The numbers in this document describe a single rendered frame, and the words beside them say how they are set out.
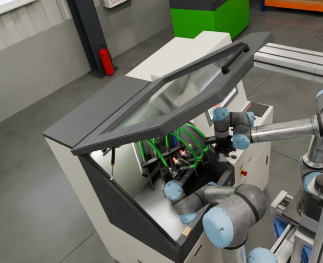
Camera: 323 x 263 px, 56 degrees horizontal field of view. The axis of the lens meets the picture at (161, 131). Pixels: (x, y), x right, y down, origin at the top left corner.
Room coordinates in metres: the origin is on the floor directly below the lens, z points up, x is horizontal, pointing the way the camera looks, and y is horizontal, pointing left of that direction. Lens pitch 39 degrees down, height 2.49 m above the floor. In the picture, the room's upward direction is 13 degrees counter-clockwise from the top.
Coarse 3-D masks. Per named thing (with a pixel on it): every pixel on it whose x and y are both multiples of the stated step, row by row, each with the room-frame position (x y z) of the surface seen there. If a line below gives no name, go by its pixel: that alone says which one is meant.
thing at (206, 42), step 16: (208, 32) 2.21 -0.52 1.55; (192, 48) 2.01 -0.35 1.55; (208, 48) 1.95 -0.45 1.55; (176, 64) 1.82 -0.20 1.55; (240, 96) 1.98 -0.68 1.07; (272, 112) 1.86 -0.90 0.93; (208, 128) 1.63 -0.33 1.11; (256, 144) 1.63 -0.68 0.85; (240, 160) 1.43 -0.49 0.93; (256, 160) 1.63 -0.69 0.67; (240, 176) 1.43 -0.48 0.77; (256, 176) 1.64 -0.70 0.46
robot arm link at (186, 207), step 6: (186, 198) 0.84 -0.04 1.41; (192, 198) 0.84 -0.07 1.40; (198, 198) 0.84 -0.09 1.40; (174, 204) 0.83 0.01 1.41; (180, 204) 0.82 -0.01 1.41; (186, 204) 0.82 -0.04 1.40; (192, 204) 0.82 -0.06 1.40; (198, 204) 0.82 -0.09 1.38; (180, 210) 0.80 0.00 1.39; (186, 210) 0.80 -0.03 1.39; (192, 210) 0.80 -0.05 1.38; (180, 216) 0.79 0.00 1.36; (186, 216) 0.78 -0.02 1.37; (192, 216) 0.78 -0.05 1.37; (186, 222) 0.77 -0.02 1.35
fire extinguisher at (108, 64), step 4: (100, 52) 4.98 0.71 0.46; (104, 52) 4.94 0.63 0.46; (108, 52) 4.99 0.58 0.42; (100, 56) 5.00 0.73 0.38; (104, 56) 4.94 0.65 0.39; (108, 56) 4.97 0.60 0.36; (104, 60) 4.94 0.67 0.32; (108, 60) 4.95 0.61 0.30; (104, 64) 4.95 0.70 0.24; (108, 64) 4.94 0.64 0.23; (104, 68) 4.98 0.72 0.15; (108, 68) 4.94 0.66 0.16; (112, 68) 4.98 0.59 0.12; (108, 72) 4.94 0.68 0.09; (112, 72) 4.96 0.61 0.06
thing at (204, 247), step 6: (204, 234) 1.05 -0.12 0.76; (198, 240) 1.01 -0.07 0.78; (204, 240) 1.04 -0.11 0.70; (198, 246) 1.00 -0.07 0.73; (204, 246) 1.04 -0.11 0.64; (210, 246) 1.09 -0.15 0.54; (216, 246) 1.13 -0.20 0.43; (192, 252) 0.95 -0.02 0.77; (198, 252) 0.99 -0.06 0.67; (204, 252) 1.03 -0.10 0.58; (210, 252) 1.08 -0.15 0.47; (216, 252) 1.13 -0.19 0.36; (186, 258) 0.91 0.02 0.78; (192, 258) 0.94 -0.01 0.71; (198, 258) 0.98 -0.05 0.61; (204, 258) 1.02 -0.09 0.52; (210, 258) 1.07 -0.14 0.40; (216, 258) 1.12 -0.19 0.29
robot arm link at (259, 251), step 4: (256, 248) 0.63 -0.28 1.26; (260, 248) 0.62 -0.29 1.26; (264, 248) 0.62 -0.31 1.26; (252, 252) 0.61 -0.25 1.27; (256, 252) 0.61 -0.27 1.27; (260, 252) 0.61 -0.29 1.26; (264, 252) 0.61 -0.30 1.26; (268, 252) 0.60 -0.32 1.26; (248, 256) 0.60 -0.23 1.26; (252, 256) 0.60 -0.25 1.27; (256, 256) 0.59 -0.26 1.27; (260, 256) 0.59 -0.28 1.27; (264, 256) 0.59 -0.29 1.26; (268, 256) 0.59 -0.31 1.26; (272, 256) 0.58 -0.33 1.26; (248, 260) 0.59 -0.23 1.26; (252, 260) 0.58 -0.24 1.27; (256, 260) 0.58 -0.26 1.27; (260, 260) 0.57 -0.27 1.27; (264, 260) 0.57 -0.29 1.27; (268, 260) 0.57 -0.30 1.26; (272, 260) 0.57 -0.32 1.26; (276, 260) 0.57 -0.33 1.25
